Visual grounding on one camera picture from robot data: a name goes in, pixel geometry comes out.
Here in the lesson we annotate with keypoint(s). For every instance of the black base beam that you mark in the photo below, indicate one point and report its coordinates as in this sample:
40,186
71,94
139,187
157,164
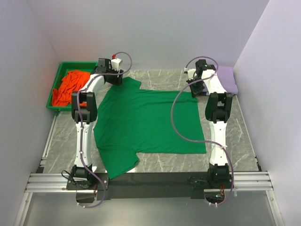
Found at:
154,185

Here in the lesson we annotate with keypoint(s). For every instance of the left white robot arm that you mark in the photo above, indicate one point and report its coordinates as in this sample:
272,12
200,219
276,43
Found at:
84,113

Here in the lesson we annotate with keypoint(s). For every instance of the green plastic bin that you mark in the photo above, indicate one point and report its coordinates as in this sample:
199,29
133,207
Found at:
62,71

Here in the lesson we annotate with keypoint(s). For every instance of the folded purple t-shirt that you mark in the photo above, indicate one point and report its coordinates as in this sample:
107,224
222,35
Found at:
227,80

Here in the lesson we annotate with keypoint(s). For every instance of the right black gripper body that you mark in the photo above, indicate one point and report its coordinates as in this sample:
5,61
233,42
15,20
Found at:
196,87

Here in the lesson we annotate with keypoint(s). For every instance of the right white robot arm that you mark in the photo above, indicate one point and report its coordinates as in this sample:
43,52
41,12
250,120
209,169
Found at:
217,112

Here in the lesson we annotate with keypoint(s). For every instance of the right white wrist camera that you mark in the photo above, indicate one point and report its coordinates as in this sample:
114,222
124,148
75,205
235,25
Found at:
190,74

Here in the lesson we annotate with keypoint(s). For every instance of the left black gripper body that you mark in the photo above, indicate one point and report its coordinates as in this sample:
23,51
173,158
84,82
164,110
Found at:
114,79

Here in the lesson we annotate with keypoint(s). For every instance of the orange t-shirt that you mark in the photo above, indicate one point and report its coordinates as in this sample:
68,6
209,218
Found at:
73,81

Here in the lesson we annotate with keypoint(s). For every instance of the green t-shirt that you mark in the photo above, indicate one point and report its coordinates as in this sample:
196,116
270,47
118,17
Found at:
132,120

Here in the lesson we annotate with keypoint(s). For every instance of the stack of folded shirts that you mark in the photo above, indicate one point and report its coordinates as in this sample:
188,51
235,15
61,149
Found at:
204,92

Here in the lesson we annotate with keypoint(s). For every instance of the aluminium rail frame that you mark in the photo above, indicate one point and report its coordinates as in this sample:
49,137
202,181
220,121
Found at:
250,176

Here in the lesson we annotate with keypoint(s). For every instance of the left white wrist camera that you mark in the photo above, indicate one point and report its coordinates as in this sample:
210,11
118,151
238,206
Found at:
116,62

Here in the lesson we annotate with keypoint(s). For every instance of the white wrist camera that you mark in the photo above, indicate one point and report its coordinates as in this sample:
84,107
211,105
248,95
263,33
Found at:
116,62
190,74

